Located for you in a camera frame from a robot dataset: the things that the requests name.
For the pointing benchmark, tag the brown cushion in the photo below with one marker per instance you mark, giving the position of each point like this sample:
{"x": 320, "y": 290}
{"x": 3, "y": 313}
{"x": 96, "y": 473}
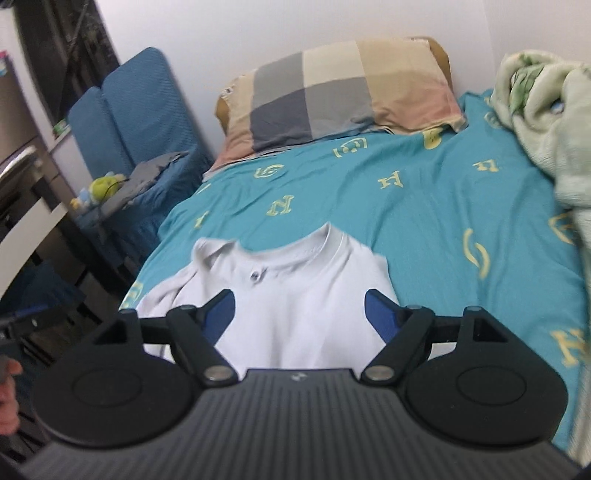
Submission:
{"x": 441, "y": 60}

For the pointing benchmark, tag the white desk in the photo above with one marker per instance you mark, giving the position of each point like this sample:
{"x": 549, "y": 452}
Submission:
{"x": 32, "y": 240}

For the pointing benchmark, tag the teal printed bed sheet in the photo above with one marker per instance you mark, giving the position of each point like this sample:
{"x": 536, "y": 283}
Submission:
{"x": 369, "y": 207}

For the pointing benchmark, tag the checkered pillow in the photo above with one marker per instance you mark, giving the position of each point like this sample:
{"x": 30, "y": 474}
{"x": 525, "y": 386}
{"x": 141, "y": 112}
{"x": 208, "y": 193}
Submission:
{"x": 323, "y": 92}

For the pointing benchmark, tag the person's left hand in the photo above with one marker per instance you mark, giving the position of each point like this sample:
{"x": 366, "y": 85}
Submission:
{"x": 8, "y": 401}

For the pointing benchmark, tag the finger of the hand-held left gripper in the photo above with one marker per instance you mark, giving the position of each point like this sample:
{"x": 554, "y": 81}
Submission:
{"x": 27, "y": 321}

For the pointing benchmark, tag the brown cabinet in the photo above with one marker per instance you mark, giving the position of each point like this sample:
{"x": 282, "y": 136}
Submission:
{"x": 18, "y": 115}

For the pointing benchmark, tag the grey cloth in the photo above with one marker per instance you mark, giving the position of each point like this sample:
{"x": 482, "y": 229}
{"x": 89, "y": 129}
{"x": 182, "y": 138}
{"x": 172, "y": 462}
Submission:
{"x": 143, "y": 177}

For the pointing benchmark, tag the white t-shirt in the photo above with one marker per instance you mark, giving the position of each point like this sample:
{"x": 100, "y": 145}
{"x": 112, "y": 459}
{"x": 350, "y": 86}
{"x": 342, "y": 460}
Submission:
{"x": 300, "y": 300}

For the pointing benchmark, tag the small green box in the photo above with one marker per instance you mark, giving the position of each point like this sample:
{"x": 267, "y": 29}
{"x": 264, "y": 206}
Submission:
{"x": 61, "y": 130}

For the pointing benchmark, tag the small blue plush toy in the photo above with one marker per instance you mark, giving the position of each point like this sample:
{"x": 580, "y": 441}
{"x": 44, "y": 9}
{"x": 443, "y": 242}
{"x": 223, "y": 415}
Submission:
{"x": 83, "y": 199}

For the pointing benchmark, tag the grey flat object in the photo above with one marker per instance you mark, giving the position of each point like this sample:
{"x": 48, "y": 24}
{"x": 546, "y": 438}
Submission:
{"x": 16, "y": 168}

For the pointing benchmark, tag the dark window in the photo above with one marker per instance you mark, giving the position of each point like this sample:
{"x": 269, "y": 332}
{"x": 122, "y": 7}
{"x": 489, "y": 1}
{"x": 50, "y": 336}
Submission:
{"x": 69, "y": 46}

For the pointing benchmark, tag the green fleece blanket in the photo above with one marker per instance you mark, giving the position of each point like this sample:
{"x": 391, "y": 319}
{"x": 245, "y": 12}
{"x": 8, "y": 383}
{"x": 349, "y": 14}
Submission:
{"x": 554, "y": 115}

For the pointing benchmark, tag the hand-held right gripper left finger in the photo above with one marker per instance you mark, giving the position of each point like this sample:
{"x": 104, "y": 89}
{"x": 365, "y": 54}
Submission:
{"x": 224, "y": 310}

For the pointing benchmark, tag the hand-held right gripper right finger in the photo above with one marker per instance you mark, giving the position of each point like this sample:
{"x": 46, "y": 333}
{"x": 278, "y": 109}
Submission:
{"x": 376, "y": 314}

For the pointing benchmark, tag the blue covered chair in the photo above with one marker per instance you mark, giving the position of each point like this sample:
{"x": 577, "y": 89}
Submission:
{"x": 41, "y": 286}
{"x": 92, "y": 129}
{"x": 147, "y": 101}

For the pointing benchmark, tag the yellow-green plush toy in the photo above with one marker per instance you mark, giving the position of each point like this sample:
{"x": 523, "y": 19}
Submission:
{"x": 104, "y": 187}

